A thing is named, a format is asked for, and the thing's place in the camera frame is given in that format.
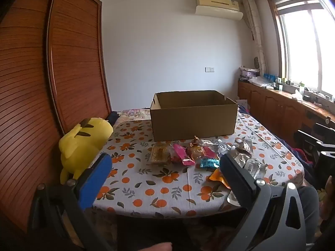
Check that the yellow plush toy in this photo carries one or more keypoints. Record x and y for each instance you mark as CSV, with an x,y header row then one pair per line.
x,y
83,141

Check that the teal snack packet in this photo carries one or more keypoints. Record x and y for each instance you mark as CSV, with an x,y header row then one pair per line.
x,y
209,163

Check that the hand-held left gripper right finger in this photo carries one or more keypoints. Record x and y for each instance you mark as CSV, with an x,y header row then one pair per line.
x,y
235,177

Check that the patterned beige curtain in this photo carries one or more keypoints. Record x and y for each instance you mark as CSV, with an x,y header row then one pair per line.
x,y
255,31

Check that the clear yellow cake packet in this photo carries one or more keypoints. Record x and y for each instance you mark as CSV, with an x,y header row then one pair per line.
x,y
158,154

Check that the silver foil snack pouch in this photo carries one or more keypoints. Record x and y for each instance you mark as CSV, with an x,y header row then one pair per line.
x,y
225,147
243,146

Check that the person's grey trouser leg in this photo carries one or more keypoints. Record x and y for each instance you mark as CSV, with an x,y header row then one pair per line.
x,y
308,201

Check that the wooden framed window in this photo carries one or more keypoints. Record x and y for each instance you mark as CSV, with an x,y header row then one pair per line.
x,y
301,47

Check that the white paper box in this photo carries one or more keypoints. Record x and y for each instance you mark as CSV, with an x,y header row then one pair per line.
x,y
242,103

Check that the copper foil candy wrapper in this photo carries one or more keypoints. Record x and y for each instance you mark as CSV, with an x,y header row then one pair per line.
x,y
195,139

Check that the cream wall air conditioner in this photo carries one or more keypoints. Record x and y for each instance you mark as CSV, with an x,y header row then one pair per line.
x,y
217,7

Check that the brown wooden window cabinet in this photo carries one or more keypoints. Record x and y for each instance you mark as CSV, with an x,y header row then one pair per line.
x,y
274,107

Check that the black chair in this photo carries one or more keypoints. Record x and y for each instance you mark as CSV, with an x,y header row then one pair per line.
x,y
311,138

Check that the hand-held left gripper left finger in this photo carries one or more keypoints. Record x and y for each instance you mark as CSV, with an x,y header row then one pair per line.
x,y
95,181

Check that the pink snack packet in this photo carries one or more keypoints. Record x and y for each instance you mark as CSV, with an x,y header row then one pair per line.
x,y
180,154

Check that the brown bun packet pink ends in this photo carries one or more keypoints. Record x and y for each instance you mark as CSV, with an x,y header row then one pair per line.
x,y
199,151

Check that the orange snack pouch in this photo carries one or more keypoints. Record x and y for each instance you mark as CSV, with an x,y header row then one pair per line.
x,y
218,177

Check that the orange fruit print cloth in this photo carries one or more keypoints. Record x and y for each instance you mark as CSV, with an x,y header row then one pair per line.
x,y
146,177

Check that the purple box stack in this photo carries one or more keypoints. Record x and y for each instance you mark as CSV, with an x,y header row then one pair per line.
x,y
247,72

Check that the white nougat clear packet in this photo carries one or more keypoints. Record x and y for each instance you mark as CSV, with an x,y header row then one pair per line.
x,y
208,143

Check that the brown cardboard box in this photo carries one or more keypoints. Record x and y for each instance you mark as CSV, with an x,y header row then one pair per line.
x,y
193,123

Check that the clear plastic bag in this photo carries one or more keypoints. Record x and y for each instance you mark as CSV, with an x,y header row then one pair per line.
x,y
259,81

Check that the white wall switch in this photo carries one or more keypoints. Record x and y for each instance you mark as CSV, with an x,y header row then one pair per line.
x,y
210,69

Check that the grey oval object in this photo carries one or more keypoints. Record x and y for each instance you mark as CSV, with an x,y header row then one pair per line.
x,y
257,62

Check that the brown wooden slatted wardrobe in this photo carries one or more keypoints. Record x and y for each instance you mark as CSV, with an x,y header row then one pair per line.
x,y
26,96

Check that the row of small blue boxes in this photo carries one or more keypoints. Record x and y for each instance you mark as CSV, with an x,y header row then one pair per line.
x,y
269,77

